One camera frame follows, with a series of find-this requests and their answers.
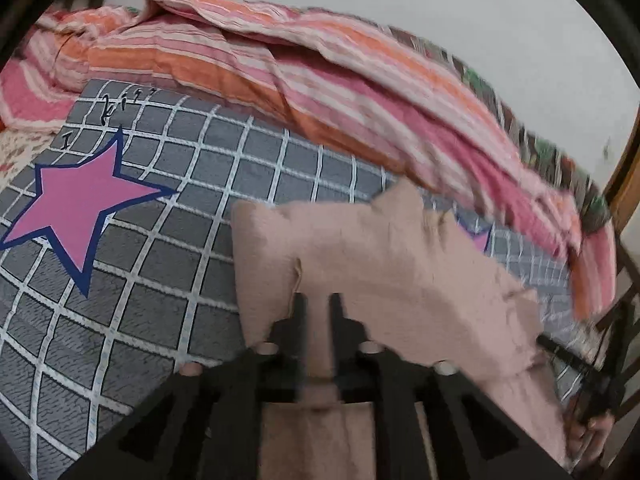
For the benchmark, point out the grey checked star bedsheet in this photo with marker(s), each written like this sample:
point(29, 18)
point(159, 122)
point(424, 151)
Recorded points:
point(162, 283)

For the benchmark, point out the pink knitted sweater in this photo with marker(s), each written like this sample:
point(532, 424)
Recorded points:
point(416, 280)

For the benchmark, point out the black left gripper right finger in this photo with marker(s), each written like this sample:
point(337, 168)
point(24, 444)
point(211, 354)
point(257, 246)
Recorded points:
point(430, 422)

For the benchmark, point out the person's right hand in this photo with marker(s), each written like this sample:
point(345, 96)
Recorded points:
point(585, 442)

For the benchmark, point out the wooden chair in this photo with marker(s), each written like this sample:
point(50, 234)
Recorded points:
point(620, 459)

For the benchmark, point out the pink orange striped duvet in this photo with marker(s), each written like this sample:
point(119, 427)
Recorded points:
point(327, 76)

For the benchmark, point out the floral white bedsheet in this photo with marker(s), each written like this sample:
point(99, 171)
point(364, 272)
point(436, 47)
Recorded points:
point(17, 150)

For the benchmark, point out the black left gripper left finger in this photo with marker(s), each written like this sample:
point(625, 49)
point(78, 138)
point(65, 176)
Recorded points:
point(207, 426)

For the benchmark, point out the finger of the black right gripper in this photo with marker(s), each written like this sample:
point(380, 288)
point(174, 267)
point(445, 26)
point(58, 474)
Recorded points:
point(565, 355)

